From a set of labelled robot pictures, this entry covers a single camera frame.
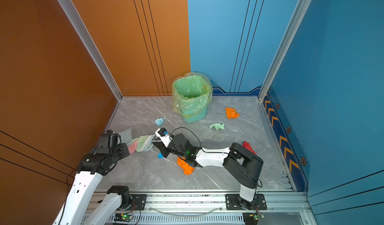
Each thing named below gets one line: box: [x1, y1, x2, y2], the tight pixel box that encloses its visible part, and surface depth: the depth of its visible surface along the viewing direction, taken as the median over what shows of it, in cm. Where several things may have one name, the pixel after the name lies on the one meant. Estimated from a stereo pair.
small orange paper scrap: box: [225, 107, 240, 120], surface depth 111 cm
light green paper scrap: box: [135, 135, 153, 153], surface depth 94 cm
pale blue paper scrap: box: [155, 117, 166, 126], surface depth 107 cm
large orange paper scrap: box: [176, 157, 195, 175], surface depth 84 cm
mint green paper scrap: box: [209, 123, 225, 130], surface depth 101 cm
